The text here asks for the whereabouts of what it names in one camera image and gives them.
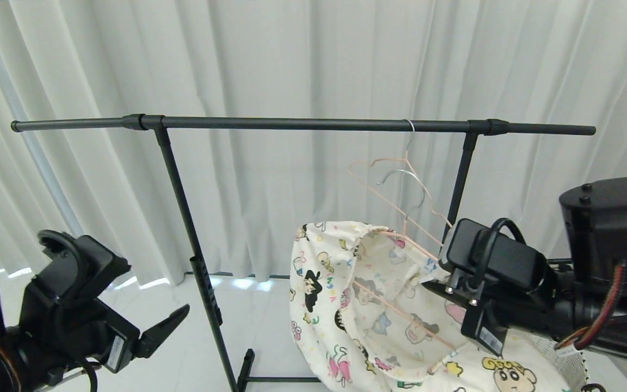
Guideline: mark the white laundry basket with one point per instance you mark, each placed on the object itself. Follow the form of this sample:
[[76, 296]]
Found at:
[[575, 365]]

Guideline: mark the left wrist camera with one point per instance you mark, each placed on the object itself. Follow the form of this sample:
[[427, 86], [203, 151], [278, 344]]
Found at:
[[90, 267]]

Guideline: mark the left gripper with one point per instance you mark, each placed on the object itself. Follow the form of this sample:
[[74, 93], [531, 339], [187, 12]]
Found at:
[[90, 337]]

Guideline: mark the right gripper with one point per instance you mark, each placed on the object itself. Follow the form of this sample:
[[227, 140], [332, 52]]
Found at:
[[531, 321]]

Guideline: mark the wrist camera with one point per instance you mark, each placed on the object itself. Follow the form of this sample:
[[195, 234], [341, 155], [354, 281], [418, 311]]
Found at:
[[509, 258], [90, 267]]

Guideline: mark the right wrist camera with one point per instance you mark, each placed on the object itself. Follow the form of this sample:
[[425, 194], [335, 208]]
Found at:
[[509, 258]]

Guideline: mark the pink clothes hanger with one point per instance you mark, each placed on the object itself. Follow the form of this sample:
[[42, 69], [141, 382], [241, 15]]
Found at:
[[421, 185], [411, 126]]

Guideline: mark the cream printed garment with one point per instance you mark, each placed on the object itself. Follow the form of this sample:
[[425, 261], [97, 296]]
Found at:
[[389, 326]]

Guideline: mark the black clothes rack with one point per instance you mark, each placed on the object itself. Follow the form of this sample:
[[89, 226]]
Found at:
[[292, 123]]

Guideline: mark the white curtain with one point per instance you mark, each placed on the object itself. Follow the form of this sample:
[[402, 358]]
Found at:
[[292, 54]]

